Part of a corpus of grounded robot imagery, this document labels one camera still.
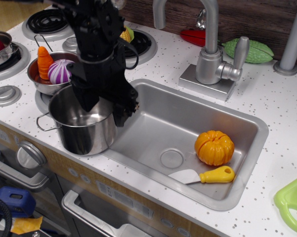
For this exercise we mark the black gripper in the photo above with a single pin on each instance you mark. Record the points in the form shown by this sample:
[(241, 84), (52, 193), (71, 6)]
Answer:
[(105, 79)]

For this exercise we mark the large steel pot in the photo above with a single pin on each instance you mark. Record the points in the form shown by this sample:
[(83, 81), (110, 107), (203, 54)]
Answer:
[(82, 133)]

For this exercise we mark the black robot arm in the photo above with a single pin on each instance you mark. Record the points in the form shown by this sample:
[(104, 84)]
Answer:
[(97, 26)]

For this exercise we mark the silver sink basin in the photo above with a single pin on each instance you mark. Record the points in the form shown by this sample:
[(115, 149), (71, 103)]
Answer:
[(159, 139)]

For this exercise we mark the small steel pot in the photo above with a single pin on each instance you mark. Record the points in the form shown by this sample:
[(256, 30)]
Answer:
[(10, 48)]

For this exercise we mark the purple white toy onion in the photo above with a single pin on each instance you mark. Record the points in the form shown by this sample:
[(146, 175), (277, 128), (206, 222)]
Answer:
[(58, 72)]

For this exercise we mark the front stove burner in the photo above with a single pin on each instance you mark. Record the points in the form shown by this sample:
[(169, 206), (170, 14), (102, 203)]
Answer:
[(42, 101)]

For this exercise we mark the stove burner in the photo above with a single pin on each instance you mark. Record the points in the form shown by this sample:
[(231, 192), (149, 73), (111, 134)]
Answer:
[(17, 63), (42, 101), (49, 23), (145, 46)]

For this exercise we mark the silver stove knob middle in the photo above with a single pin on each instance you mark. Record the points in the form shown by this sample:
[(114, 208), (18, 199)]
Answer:
[(70, 44)]

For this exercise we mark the silver stove knob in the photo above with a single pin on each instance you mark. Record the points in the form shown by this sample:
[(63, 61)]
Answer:
[(9, 95), (70, 44)]

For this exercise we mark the back right stove burner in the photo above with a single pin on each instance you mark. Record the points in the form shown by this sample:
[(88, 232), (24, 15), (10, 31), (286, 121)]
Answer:
[(145, 46)]

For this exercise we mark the yellow toy corn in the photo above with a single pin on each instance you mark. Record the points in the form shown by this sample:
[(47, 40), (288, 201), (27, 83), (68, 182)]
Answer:
[(125, 35)]

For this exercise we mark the orange toy carrot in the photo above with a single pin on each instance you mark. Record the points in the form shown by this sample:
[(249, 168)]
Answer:
[(44, 62)]

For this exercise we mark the green toy plate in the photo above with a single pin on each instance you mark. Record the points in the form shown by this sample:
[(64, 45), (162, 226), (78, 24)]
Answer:
[(131, 33)]

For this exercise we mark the grey oven dial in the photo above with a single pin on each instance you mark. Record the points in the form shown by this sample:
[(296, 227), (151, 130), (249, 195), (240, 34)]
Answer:
[(29, 156)]

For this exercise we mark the back left stove burner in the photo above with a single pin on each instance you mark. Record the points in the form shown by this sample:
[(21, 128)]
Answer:
[(49, 23)]

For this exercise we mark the silver stove knob front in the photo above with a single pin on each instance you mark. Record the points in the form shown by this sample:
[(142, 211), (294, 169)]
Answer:
[(9, 95)]

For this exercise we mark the silver toy faucet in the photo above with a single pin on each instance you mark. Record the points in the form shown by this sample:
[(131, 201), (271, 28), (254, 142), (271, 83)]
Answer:
[(212, 76)]

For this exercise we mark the red toy pepper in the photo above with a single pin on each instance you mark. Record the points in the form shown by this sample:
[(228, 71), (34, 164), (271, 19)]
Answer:
[(196, 37)]

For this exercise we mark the orange toy pumpkin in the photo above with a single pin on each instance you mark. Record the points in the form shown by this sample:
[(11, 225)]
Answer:
[(214, 148)]

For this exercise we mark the blue device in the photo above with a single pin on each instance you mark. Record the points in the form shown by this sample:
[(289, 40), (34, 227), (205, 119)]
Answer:
[(20, 202)]

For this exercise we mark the yellow cloth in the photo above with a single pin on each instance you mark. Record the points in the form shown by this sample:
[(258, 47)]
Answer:
[(26, 225)]

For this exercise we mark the green toy bitter gourd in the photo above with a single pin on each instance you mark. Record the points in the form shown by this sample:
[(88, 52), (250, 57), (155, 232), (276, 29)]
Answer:
[(258, 52)]

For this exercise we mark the grey vertical pole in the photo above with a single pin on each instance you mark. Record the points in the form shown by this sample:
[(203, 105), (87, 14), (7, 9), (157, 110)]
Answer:
[(287, 65)]

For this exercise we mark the light green cutting board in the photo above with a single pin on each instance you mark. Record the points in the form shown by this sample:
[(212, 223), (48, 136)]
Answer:
[(286, 199)]

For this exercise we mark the steel bowl with handle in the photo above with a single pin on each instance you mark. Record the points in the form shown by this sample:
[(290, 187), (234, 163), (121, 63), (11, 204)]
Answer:
[(45, 86)]

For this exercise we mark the grey oven door handle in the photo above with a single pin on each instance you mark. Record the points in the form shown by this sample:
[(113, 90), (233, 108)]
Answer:
[(37, 183)]

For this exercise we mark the grey dishwasher door handle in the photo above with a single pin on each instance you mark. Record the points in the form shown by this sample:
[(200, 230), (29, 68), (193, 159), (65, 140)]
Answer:
[(100, 226)]

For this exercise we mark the yellow handled toy knife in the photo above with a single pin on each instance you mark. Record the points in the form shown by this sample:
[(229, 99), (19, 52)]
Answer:
[(223, 174)]

